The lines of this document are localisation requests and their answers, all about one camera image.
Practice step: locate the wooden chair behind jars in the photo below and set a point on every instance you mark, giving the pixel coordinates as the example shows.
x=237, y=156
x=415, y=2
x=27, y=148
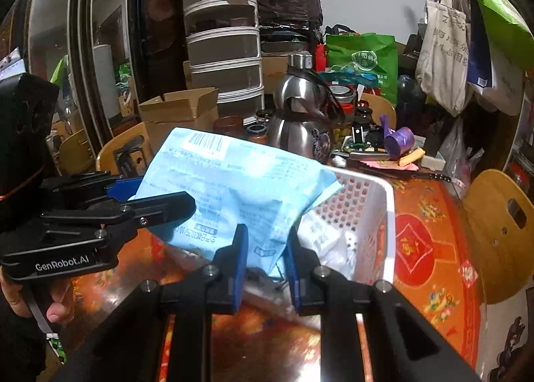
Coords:
x=381, y=104

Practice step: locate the plain wooden chair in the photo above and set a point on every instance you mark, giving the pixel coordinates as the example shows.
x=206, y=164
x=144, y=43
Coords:
x=75, y=152

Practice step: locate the beige canvas tote bag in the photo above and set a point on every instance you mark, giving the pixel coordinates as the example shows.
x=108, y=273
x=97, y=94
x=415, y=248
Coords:
x=442, y=61

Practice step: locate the white stacked drawer tower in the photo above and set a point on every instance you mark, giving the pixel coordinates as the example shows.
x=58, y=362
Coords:
x=225, y=44

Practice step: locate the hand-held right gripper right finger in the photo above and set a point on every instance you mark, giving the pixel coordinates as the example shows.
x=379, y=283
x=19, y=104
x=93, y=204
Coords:
x=293, y=277

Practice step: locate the open cardboard box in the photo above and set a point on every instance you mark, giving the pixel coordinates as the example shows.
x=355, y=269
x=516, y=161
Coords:
x=167, y=121

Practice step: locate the person's left forearm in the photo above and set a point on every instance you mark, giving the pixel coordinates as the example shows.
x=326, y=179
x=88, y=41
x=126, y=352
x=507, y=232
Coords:
x=16, y=348

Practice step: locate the wooden chair with slot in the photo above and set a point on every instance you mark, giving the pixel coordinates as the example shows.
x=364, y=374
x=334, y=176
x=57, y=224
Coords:
x=484, y=236

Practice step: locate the dark blue hanging bag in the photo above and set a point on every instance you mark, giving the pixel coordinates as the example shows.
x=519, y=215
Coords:
x=479, y=48

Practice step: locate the light blue plastic packet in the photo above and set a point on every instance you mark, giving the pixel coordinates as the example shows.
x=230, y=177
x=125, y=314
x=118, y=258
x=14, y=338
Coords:
x=233, y=190

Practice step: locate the black metal bracket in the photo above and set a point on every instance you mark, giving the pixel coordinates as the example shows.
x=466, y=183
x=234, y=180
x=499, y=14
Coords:
x=129, y=161

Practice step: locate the wooden chair with bracket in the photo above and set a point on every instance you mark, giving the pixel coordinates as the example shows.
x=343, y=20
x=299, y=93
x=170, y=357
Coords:
x=108, y=152

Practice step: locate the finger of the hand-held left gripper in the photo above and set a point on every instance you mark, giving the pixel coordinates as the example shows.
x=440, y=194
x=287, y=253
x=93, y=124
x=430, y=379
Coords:
x=125, y=190
x=167, y=207

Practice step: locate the jar of green olives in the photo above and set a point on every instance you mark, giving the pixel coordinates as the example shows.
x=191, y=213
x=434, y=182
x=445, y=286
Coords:
x=344, y=136

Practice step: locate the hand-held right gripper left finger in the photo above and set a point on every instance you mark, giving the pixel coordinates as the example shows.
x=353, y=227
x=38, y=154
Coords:
x=240, y=267

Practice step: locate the white perforated plastic basket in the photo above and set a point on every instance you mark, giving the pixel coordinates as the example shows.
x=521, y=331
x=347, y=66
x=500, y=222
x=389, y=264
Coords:
x=371, y=207

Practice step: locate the white hanging plastic bag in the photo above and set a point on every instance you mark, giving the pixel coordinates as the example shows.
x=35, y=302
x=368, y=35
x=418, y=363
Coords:
x=500, y=94

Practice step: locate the person's left hand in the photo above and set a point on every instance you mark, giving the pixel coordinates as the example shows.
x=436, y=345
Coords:
x=56, y=307

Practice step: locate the white plastic packet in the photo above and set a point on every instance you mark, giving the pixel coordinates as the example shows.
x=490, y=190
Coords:
x=329, y=240

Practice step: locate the brown jar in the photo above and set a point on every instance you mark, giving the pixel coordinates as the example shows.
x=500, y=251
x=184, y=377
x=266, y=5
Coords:
x=227, y=127

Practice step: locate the green shopping bag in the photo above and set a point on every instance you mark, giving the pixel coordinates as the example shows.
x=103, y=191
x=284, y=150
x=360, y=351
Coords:
x=363, y=61

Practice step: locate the bright green hanging bag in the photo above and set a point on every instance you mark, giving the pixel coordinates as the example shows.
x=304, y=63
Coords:
x=500, y=19

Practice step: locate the stainless steel kettle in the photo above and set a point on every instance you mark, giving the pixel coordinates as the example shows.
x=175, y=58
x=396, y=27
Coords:
x=300, y=136

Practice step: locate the dark framed mirror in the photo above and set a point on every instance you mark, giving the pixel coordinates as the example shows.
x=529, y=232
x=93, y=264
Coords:
x=79, y=31

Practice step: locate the purple plastic scoop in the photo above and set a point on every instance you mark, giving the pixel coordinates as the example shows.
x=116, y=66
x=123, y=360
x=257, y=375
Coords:
x=398, y=142

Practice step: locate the red printed tablecloth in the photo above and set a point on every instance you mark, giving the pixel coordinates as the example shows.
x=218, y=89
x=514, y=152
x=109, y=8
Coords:
x=425, y=240

